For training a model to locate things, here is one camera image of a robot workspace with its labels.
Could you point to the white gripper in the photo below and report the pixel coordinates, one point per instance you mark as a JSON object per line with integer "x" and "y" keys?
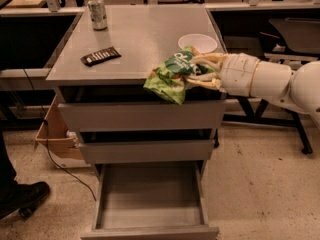
{"x": 238, "y": 74}

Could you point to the green rice chip bag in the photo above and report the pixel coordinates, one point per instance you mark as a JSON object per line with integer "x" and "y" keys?
{"x": 167, "y": 80}

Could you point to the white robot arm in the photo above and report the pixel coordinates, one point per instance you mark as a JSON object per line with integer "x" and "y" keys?
{"x": 279, "y": 85}

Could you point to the grey middle drawer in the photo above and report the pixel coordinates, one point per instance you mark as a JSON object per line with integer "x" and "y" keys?
{"x": 146, "y": 151}

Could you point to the grey drawer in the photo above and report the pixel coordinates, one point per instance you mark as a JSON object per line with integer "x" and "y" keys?
{"x": 151, "y": 201}
{"x": 146, "y": 151}
{"x": 90, "y": 117}

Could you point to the grey drawer cabinet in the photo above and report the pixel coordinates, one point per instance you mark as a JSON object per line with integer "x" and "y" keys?
{"x": 145, "y": 36}

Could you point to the grey top drawer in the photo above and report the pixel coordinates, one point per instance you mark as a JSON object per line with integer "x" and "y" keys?
{"x": 90, "y": 117}

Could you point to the grey bottom drawer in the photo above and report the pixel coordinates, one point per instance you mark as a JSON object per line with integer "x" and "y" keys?
{"x": 151, "y": 201}

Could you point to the white ceramic bowl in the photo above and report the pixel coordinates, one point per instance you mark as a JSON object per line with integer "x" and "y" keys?
{"x": 197, "y": 43}

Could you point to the dark chocolate bar wrapper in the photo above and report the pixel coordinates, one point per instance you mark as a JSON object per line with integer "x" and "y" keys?
{"x": 100, "y": 56}

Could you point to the silver green soda can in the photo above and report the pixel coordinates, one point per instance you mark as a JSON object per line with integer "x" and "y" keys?
{"x": 97, "y": 14}

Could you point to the cardboard box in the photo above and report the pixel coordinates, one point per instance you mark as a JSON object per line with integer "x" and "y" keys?
{"x": 62, "y": 144}

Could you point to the black shoe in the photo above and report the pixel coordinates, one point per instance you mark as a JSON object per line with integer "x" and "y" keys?
{"x": 24, "y": 199}

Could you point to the dark trouser leg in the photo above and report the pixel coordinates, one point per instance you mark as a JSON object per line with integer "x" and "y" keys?
{"x": 7, "y": 172}

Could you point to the black table frame leg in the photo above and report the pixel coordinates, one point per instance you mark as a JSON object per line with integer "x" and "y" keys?
{"x": 261, "y": 112}

